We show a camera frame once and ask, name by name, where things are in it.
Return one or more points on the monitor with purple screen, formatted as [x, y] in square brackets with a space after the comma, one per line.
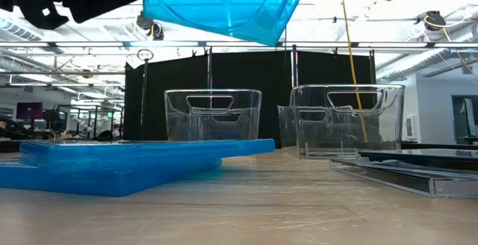
[29, 110]

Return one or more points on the blue packet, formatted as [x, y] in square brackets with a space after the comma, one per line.
[74, 183]

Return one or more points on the black backdrop curtain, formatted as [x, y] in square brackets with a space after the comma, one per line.
[242, 73]

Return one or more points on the clear plastic bin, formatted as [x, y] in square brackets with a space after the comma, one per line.
[388, 125]
[246, 125]

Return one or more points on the dark doorway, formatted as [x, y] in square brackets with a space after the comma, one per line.
[463, 120]

